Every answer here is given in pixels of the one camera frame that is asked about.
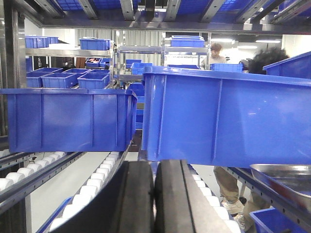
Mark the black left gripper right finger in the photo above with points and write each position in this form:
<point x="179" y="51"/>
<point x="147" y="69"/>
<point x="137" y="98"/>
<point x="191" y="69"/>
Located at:
<point x="180" y="204"/>

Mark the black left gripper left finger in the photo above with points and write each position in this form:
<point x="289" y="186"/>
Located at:
<point x="124" y="205"/>

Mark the silver metal tray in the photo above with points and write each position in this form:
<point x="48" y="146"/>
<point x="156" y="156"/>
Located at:
<point x="292" y="182"/>

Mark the person with dark hair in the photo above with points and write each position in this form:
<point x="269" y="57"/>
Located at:
<point x="229" y="190"/>

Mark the white roller conveyor track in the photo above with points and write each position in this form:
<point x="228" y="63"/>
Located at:
<point x="33" y="194"/>

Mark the blue bin lower right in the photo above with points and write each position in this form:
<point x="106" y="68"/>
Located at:
<point x="273" y="221"/>

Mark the large blue plastic bin centre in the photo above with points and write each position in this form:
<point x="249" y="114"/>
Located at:
<point x="225" y="118"/>

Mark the blue plastic bin left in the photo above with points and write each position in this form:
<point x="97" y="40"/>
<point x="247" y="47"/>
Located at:
<point x="69" y="120"/>

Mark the person in beige sweater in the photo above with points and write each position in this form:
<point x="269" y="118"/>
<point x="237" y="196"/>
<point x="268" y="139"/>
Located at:
<point x="213" y="58"/>

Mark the blue bin far right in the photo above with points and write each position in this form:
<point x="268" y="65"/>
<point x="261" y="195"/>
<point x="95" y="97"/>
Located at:
<point x="298" y="67"/>

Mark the overhead metal shelf frame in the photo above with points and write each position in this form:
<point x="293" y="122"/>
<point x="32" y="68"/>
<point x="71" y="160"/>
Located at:
<point x="222" y="16"/>

